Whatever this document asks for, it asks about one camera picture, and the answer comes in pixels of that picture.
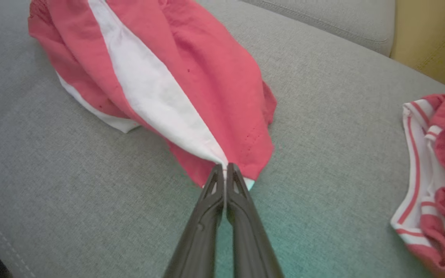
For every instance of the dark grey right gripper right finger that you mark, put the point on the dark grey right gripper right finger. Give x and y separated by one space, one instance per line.
249 239

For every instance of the red garment with white band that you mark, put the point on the red garment with white band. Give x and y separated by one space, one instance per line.
207 77

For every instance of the grey fabric sofa seat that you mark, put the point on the grey fabric sofa seat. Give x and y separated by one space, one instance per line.
52 173

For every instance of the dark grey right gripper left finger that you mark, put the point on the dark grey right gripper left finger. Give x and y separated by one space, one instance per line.
199 239

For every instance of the yellow fabric cushion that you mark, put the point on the yellow fabric cushion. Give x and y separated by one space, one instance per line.
439 34

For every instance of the grey sofa back cushion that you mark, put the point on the grey sofa back cushion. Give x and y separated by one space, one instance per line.
342 19

